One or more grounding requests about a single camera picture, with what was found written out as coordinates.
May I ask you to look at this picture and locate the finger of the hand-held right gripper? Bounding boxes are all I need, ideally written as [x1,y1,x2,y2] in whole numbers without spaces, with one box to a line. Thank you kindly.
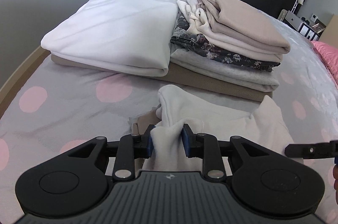
[285,139,338,165]

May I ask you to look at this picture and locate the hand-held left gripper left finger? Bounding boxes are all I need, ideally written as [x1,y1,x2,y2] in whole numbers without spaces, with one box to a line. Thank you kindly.
[67,124,157,179]

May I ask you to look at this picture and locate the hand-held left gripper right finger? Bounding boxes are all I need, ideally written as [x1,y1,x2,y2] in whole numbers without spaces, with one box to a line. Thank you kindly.
[183,124,270,180]

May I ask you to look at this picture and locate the white fleece garment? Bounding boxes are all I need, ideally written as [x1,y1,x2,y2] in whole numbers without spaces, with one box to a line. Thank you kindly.
[143,85,295,172]

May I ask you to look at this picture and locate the cream sweatshirt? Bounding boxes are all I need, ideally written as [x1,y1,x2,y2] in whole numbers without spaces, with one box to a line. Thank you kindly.
[41,0,180,78]

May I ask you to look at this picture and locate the stack of folded clothes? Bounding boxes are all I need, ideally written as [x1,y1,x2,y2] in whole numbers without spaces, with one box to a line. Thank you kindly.
[170,47,280,93]

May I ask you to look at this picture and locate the tan cloth piece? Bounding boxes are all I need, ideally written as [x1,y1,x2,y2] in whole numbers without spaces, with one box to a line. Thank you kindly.
[128,107,160,136]

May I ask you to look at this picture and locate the tan folded garment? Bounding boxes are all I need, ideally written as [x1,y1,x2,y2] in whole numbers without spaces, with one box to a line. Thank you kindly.
[50,54,274,103]

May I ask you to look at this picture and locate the bed with grey dotted sheet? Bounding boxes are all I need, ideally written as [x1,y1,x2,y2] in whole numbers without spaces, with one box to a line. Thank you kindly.
[0,0,338,224]

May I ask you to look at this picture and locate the dark floral folded garment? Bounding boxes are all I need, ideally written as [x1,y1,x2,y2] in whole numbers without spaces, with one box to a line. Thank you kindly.
[170,14,281,73]

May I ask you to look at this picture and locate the pink pillow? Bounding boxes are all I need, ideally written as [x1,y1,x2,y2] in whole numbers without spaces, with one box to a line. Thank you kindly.
[311,40,338,87]

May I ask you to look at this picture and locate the beige padded headboard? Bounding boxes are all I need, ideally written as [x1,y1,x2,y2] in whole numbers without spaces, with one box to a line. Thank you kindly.
[320,14,338,44]

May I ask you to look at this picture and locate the cream fleece folded garment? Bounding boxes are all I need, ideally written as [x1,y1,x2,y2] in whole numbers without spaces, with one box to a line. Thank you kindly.
[176,0,285,63]

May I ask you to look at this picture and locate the white bedside table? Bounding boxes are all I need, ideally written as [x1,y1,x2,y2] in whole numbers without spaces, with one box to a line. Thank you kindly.
[281,9,326,41]

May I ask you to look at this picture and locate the pinkish beige folded garment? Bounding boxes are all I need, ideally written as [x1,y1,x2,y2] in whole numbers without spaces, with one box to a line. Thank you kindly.
[188,0,291,54]

